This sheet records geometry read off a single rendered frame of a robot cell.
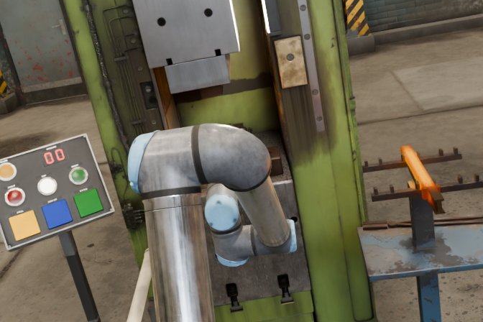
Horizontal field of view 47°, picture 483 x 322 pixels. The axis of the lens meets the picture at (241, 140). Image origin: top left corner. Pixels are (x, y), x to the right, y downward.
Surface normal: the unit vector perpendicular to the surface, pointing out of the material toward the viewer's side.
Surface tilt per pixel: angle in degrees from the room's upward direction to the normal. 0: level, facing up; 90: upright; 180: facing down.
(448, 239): 0
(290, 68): 90
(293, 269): 90
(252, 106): 90
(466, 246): 0
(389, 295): 0
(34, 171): 60
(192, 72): 90
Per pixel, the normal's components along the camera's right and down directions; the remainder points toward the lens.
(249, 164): 0.54, 0.18
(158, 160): -0.15, -0.11
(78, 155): 0.29, -0.26
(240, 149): 0.56, -0.24
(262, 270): 0.02, 0.34
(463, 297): -0.18, -0.92
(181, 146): -0.18, -0.36
